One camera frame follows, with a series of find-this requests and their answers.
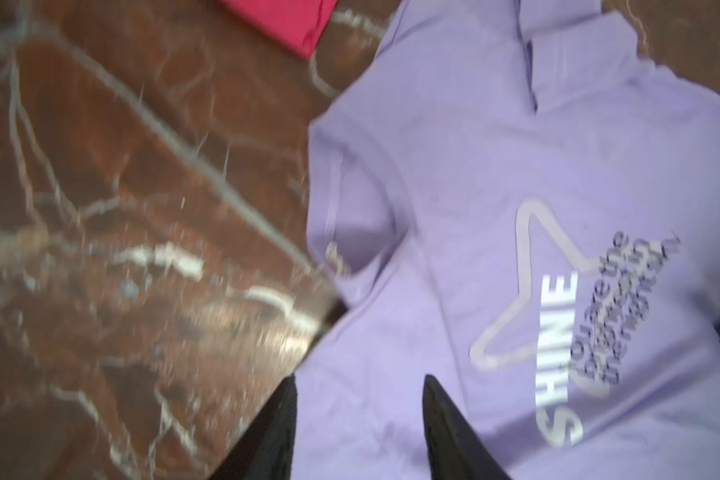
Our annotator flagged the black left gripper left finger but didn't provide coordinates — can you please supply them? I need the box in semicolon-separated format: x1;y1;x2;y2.
209;375;298;480

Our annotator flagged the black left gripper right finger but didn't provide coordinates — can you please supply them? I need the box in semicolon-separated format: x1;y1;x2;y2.
422;374;510;480

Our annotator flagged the purple printed t-shirt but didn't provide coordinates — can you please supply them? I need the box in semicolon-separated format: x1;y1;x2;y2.
292;1;720;479

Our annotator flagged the folded magenta t-shirt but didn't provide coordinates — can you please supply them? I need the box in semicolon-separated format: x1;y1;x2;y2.
220;0;338;59

